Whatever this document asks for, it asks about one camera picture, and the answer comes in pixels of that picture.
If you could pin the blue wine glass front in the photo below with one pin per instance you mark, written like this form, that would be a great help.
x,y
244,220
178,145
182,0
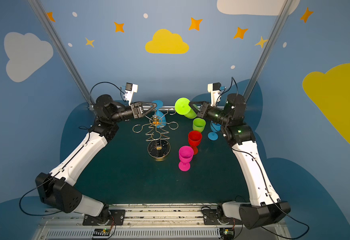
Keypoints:
x,y
215,128

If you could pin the left circuit board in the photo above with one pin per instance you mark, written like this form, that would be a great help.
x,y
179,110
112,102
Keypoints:
x,y
101,234

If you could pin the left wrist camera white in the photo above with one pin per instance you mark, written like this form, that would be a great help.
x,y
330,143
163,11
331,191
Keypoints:
x,y
130,89

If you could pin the red wine glass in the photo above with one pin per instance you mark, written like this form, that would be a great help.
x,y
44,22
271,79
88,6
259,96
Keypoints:
x,y
194,140

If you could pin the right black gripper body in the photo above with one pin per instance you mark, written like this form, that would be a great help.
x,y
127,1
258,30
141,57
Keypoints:
x,y
204,110

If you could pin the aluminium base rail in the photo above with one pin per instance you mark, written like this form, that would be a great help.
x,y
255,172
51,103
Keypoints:
x,y
153,222

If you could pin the pink wine glass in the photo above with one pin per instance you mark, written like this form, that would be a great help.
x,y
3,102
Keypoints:
x,y
185,154

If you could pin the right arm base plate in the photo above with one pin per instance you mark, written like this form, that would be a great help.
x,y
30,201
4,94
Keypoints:
x,y
217,217

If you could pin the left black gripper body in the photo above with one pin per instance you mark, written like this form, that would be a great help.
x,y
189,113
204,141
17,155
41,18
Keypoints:
x,y
136,109

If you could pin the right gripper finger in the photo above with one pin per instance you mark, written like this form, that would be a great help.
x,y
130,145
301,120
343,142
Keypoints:
x,y
196,104
192,114

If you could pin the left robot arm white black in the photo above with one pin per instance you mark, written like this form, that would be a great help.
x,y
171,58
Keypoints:
x,y
57,188

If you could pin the aluminium frame right post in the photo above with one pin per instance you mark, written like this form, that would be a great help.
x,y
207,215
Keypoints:
x,y
267,49

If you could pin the green wine glass back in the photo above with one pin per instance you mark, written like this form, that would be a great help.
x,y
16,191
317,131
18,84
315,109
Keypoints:
x,y
182,106

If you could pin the aluminium frame left post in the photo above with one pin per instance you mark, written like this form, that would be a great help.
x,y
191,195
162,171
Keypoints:
x,y
60,47

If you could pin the circuit board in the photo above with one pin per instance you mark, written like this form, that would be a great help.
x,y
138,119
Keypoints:
x,y
226,234
101,234

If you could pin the blue wine glass back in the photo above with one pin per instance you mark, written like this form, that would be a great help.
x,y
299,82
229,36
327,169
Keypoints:
x,y
160,115

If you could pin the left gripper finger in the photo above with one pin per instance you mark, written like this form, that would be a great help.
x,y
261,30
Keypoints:
x,y
147,108
147,105

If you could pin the green wine glass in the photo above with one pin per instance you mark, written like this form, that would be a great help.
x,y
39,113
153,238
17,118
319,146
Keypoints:
x,y
198,124
182,106

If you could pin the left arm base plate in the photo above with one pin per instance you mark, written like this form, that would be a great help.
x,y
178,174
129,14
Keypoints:
x,y
116,217

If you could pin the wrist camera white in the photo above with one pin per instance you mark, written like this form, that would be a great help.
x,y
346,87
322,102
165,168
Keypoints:
x,y
130,89
215,90

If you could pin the aluminium frame post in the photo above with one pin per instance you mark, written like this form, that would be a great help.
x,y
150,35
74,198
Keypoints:
x,y
267,49
60,47

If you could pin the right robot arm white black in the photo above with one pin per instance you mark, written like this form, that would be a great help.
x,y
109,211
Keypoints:
x,y
265,206

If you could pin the right circuit board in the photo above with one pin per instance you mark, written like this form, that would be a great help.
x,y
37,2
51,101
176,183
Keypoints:
x,y
226,234

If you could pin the gold wire wine glass rack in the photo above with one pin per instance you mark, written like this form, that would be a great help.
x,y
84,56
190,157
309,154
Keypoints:
x,y
158,137

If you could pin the blue wine glass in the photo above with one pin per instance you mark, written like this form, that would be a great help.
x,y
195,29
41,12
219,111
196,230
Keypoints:
x,y
160,115
215,128

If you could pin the aluminium frame back bar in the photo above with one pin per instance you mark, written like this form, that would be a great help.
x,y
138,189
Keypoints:
x,y
163,108

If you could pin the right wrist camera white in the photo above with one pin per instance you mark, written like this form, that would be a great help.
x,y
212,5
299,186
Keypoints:
x,y
215,90

